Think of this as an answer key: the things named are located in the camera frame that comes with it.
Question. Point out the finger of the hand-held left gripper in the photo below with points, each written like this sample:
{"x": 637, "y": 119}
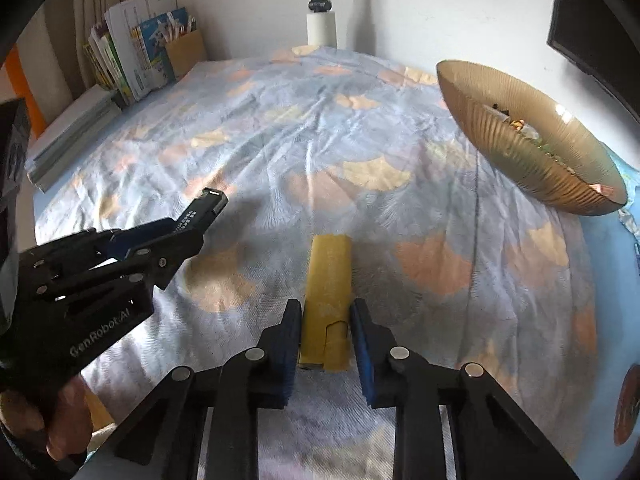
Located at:
{"x": 135, "y": 237}
{"x": 172, "y": 255}

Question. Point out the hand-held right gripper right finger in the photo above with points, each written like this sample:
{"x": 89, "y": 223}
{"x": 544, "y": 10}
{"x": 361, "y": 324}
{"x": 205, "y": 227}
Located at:
{"x": 364, "y": 360}

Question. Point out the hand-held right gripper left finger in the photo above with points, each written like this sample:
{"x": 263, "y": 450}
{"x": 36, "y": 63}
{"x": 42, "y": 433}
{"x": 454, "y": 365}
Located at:
{"x": 287, "y": 350}

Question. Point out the black rectangular device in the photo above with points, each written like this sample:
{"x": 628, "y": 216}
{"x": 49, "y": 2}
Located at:
{"x": 202, "y": 207}

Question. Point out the yellow plastic tube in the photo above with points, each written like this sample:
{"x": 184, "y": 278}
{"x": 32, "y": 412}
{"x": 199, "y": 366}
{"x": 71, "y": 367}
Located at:
{"x": 327, "y": 280}

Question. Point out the brown ribbed glass bowl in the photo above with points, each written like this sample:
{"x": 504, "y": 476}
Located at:
{"x": 540, "y": 170}

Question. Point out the person's left forearm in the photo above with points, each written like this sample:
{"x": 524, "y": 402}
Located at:
{"x": 20, "y": 455}

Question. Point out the person's left hand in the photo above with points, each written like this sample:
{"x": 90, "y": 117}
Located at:
{"x": 70, "y": 420}

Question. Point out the stack of flat grey books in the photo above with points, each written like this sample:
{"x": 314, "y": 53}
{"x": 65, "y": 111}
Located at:
{"x": 70, "y": 140}

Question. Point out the printed blue blanket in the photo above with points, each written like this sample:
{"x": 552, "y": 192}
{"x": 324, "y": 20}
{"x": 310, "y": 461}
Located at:
{"x": 325, "y": 150}

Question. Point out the cardboard pen holder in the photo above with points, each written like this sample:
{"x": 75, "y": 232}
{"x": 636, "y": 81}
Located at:
{"x": 186, "y": 55}

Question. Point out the row of upright books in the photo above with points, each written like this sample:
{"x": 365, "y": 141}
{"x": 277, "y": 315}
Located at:
{"x": 135, "y": 45}

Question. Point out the light blue mat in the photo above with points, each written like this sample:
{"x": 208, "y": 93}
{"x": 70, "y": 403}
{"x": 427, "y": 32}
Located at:
{"x": 612, "y": 280}

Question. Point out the round brown coaster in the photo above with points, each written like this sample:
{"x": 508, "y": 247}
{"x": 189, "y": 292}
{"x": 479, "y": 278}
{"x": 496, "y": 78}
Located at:
{"x": 627, "y": 405}

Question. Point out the white lamp pole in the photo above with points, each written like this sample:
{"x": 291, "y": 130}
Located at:
{"x": 321, "y": 25}

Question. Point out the black pole clamp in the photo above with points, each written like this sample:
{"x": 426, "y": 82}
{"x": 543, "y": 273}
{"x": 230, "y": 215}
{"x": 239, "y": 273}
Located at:
{"x": 320, "y": 4}

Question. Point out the black monitor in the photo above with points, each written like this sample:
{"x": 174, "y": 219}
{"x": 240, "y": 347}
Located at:
{"x": 595, "y": 30}

